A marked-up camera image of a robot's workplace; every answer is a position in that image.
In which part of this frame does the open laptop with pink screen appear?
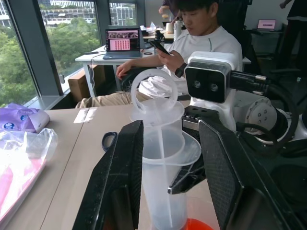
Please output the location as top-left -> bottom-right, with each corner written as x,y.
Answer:
102,28 -> 144,60

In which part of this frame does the clear plastic measuring cup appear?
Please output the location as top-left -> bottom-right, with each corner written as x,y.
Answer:
129,68 -> 202,230

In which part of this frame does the small laptop with pink screen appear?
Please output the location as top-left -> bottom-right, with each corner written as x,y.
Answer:
256,19 -> 278,32

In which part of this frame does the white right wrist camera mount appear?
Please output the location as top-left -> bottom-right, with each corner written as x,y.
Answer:
184,50 -> 243,132

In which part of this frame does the brown cardboard box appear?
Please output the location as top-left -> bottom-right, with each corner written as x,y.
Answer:
67,64 -> 106,103

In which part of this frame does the white office desk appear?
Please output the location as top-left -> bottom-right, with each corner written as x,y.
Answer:
75,44 -> 168,98

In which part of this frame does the man's left hand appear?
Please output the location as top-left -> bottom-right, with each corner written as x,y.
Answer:
157,49 -> 188,75

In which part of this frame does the dark blue ring handle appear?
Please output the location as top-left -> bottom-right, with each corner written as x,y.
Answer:
101,131 -> 118,152

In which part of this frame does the white water bottle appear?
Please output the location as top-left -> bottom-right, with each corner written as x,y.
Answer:
173,20 -> 184,42

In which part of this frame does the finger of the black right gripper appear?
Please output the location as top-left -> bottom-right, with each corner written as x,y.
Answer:
167,160 -> 207,195

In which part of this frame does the clear plastic bag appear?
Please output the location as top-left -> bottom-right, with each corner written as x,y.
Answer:
0,127 -> 59,225

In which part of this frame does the purple tissue pack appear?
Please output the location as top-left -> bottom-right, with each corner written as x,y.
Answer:
0,103 -> 51,134

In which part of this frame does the seated man in white shirt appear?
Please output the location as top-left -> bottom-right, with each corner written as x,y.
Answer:
75,0 -> 243,110

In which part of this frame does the standing person in dark clothes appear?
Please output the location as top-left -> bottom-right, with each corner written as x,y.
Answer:
278,0 -> 307,71

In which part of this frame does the orange round base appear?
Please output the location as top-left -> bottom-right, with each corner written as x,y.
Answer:
184,217 -> 214,230

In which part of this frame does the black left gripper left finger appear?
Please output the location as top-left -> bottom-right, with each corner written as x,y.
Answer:
79,119 -> 144,230

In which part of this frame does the black wrist watch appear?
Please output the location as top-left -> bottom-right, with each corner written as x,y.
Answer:
174,62 -> 188,78

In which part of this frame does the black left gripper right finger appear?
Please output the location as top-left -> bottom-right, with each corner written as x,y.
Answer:
198,119 -> 307,230

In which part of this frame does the black smartphone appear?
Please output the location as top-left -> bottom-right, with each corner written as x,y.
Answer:
149,40 -> 172,57

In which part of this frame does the man's right hand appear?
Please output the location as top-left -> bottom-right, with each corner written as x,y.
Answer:
116,62 -> 135,78

